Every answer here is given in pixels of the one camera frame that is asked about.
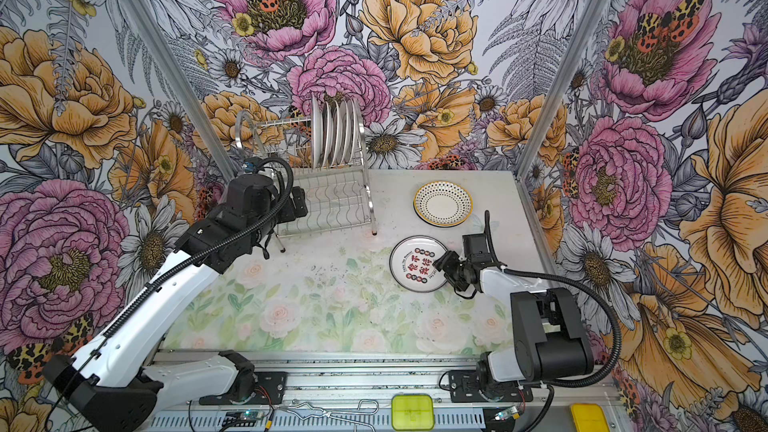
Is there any right black corrugated cable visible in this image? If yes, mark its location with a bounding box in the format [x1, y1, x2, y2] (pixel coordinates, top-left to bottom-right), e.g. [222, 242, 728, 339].
[482, 209, 623, 432]

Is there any black corrugated cable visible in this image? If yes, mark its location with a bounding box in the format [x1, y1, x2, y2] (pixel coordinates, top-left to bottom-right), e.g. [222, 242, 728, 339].
[44, 157, 295, 427]
[482, 209, 623, 432]

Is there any red dotted rim plate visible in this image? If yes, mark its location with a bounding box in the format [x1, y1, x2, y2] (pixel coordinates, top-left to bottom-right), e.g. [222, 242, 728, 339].
[310, 96, 324, 169]

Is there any chrome wire dish rack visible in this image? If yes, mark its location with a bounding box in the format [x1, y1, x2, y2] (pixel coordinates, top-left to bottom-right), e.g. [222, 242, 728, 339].
[234, 100, 379, 242]

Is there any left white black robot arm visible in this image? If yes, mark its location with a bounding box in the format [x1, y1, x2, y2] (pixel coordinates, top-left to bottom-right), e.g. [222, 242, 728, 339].
[43, 159, 307, 431]

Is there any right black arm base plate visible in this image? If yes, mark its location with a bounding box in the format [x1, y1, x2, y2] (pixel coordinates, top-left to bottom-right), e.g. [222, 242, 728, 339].
[440, 369, 533, 403]

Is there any bent metal wire hook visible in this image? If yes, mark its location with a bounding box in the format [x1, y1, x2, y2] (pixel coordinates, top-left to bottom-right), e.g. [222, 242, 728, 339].
[279, 399, 380, 431]

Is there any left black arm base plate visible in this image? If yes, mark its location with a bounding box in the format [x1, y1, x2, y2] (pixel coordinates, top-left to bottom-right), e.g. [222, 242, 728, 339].
[198, 371, 288, 405]

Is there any small green circuit board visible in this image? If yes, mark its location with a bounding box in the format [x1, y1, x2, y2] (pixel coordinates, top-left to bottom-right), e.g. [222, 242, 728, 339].
[222, 410, 267, 428]

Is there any green square lid box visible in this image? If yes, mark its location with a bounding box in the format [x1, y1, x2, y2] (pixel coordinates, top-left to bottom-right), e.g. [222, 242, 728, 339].
[391, 394, 435, 432]

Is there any yellow box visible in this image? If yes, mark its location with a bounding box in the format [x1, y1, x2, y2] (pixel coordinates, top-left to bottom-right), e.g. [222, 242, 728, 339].
[570, 403, 611, 432]

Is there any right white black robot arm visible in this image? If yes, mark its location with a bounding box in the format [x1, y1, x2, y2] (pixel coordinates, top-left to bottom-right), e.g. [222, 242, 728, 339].
[435, 234, 604, 399]

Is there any left black corrugated cable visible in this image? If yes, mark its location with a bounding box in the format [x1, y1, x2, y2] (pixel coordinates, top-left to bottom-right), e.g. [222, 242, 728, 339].
[44, 157, 295, 427]

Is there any white plate row middle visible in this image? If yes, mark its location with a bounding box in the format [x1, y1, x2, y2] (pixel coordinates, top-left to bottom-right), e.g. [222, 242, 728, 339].
[324, 100, 341, 169]

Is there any red floral pattern plate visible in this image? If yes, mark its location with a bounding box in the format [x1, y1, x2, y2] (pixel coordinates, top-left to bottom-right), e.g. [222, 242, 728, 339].
[389, 235, 448, 293]

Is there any yellow rimmed white plate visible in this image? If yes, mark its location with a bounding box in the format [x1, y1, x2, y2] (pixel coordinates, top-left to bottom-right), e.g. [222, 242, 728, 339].
[413, 181, 474, 228]

